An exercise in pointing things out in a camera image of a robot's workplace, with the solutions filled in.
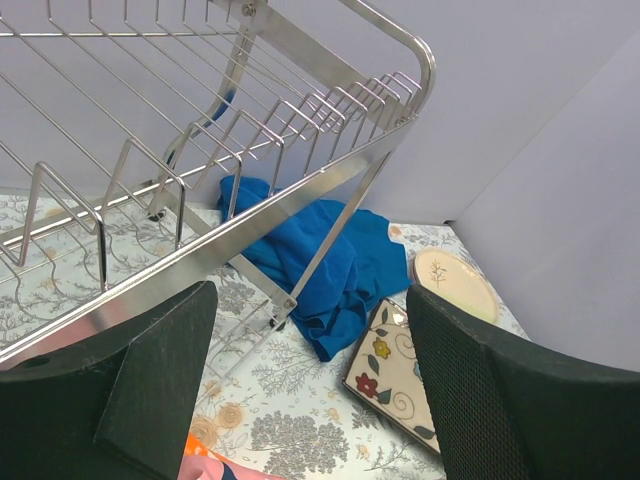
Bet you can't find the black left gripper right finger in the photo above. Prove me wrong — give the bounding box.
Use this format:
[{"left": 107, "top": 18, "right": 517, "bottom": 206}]
[{"left": 406, "top": 285, "right": 639, "bottom": 479}]

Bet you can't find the cream round plate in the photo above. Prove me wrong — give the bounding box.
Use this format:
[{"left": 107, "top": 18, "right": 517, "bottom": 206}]
[{"left": 412, "top": 248, "right": 500, "bottom": 324}]

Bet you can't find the square floral plate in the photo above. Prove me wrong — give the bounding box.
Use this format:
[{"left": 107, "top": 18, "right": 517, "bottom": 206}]
[{"left": 342, "top": 298, "right": 440, "bottom": 453}]

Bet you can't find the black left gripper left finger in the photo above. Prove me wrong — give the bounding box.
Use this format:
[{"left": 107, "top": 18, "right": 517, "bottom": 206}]
[{"left": 1, "top": 281, "right": 218, "bottom": 479}]

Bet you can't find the orange cloth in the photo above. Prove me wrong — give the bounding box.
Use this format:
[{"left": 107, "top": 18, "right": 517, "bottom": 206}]
[{"left": 184, "top": 433, "right": 211, "bottom": 457}]

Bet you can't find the pink patterned cloth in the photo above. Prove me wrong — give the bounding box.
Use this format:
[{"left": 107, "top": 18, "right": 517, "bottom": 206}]
[{"left": 177, "top": 454, "right": 278, "bottom": 480}]

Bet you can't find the steel dish rack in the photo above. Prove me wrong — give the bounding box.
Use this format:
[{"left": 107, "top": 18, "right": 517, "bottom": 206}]
[{"left": 1, "top": 1, "right": 436, "bottom": 384}]

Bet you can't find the blue cloth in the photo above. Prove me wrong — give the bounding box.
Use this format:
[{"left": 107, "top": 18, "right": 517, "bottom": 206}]
[{"left": 243, "top": 199, "right": 410, "bottom": 362}]

